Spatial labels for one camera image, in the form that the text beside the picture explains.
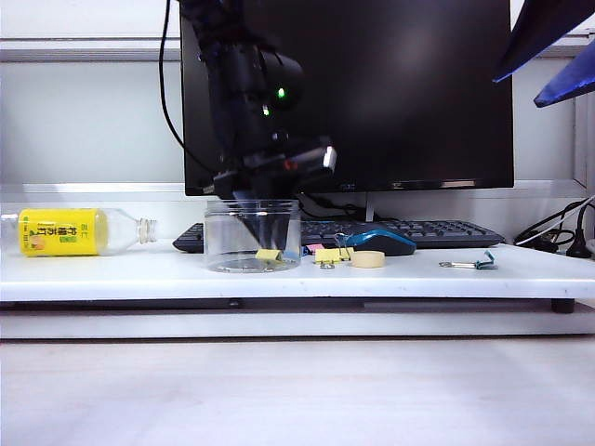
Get black cable bundle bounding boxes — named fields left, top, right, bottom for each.
left=513, top=197, right=595, bottom=255

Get black computer keyboard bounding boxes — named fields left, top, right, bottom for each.
left=172, top=219, right=507, bottom=255

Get cream round tape roll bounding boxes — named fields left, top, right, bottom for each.
left=350, top=251, right=387, bottom=270

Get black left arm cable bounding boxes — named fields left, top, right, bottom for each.
left=157, top=0, right=219, bottom=178

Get black power plug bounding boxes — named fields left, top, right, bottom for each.
left=565, top=203, right=592, bottom=259

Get white desk riser board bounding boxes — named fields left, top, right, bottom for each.
left=0, top=243, right=595, bottom=304

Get white cable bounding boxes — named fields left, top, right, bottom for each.
left=515, top=198, right=595, bottom=245

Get round transparent plastic jar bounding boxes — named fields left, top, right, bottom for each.
left=203, top=198, right=303, bottom=274

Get black computer monitor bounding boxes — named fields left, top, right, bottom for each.
left=179, top=0, right=515, bottom=197

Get plastic bottle yellow label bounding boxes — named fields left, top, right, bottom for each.
left=0, top=208, right=160, bottom=258

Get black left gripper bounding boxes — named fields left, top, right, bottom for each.
left=202, top=134, right=326, bottom=255

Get teal binder clip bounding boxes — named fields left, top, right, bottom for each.
left=439, top=252, right=497, bottom=271

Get black monitor cables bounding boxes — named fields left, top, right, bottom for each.
left=299, top=192, right=368, bottom=223

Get blue black computer mouse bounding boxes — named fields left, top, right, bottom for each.
left=335, top=229, right=417, bottom=258

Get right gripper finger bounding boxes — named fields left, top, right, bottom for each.
left=533, top=40, right=595, bottom=109
left=492, top=0, right=595, bottom=84

